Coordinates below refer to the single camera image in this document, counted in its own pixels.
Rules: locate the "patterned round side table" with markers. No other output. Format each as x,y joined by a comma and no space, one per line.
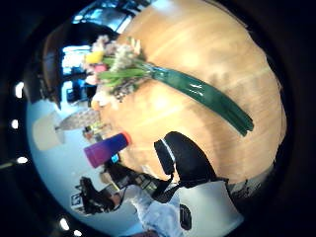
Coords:
79,120

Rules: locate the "white marker cube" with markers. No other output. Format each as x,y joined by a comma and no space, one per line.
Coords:
76,199

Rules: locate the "dark wooden cabinet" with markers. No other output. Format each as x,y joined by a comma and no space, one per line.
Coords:
52,65

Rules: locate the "ceiling light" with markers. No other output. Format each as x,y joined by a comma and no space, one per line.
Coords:
64,224
19,89
22,160
15,124
77,233

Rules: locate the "purple tumbler with orange lid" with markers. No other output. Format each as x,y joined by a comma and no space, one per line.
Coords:
105,149

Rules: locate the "artificial flower bouquet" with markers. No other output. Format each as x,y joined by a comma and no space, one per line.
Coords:
118,69

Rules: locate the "the person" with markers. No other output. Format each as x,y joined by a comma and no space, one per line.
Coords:
158,214

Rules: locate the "white lampshade lamp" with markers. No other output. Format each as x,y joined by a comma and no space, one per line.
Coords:
46,131

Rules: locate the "small bottles on table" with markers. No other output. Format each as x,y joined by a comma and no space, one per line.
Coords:
95,130

